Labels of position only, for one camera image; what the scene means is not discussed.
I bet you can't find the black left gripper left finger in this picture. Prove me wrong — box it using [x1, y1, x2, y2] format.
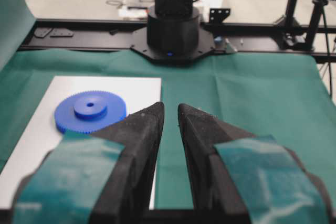
[13, 102, 164, 223]

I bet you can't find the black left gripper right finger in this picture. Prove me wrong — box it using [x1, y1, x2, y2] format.
[177, 103, 334, 224]

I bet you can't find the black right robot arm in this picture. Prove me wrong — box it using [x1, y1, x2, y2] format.
[147, 0, 199, 56]

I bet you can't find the large blue gear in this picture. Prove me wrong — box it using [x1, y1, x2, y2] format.
[54, 91, 127, 134]

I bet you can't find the white rectangular board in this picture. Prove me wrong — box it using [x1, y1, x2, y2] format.
[1, 76, 161, 209]

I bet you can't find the green table cloth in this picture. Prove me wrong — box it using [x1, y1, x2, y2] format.
[1, 49, 335, 209]

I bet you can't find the green hanging backdrop cloth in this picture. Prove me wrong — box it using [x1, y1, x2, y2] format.
[1, 0, 36, 69]

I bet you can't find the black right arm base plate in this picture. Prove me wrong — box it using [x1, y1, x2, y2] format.
[131, 27, 226, 65]

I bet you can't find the black aluminium frame rail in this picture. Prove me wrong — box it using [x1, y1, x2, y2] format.
[19, 19, 335, 65]

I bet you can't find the black corner bracket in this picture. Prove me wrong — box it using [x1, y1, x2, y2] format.
[209, 8, 231, 24]

